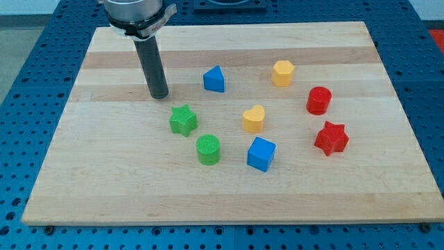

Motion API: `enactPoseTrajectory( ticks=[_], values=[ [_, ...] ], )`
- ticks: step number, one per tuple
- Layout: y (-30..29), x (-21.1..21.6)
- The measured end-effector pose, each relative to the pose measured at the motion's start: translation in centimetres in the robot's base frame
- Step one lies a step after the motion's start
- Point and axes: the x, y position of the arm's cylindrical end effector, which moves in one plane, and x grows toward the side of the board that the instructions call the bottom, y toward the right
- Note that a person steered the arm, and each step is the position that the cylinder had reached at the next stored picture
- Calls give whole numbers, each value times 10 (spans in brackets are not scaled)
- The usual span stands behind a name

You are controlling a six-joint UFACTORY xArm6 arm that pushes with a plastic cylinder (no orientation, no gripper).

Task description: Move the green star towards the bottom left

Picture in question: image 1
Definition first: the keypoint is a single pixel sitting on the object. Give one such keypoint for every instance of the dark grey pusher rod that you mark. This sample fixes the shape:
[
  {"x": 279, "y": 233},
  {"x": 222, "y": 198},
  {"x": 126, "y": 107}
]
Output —
[{"x": 150, "y": 60}]

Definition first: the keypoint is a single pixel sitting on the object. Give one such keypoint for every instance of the green star block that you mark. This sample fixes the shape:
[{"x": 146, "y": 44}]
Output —
[{"x": 183, "y": 120}]

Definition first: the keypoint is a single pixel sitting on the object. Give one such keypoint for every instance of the light wooden board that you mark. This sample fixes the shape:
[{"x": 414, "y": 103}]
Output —
[{"x": 114, "y": 161}]

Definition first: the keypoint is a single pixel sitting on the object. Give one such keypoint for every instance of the yellow hexagon block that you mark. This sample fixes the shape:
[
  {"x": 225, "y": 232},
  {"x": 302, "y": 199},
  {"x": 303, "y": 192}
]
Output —
[{"x": 282, "y": 73}]

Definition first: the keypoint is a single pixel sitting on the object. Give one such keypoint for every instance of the red star block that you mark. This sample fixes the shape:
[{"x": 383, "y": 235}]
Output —
[{"x": 332, "y": 138}]

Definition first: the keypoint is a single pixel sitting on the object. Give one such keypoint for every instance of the yellow heart block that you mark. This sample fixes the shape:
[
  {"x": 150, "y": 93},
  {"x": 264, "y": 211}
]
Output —
[{"x": 253, "y": 119}]

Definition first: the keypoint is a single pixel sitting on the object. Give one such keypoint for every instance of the blue cube block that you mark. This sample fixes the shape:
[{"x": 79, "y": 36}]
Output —
[{"x": 261, "y": 154}]

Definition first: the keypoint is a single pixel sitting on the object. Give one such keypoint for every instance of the green cylinder block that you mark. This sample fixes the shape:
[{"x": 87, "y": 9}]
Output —
[{"x": 208, "y": 149}]

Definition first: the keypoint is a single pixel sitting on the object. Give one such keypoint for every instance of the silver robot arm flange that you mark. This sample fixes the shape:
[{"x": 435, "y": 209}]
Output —
[{"x": 138, "y": 19}]

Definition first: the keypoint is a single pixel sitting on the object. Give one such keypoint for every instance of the red cylinder block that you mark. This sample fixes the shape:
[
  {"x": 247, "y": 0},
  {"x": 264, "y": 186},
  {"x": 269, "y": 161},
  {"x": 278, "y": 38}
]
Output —
[{"x": 318, "y": 100}]

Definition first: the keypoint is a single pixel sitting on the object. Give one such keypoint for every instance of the blue triangle block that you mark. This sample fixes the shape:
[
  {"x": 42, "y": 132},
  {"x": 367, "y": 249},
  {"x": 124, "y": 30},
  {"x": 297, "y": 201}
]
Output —
[{"x": 214, "y": 80}]

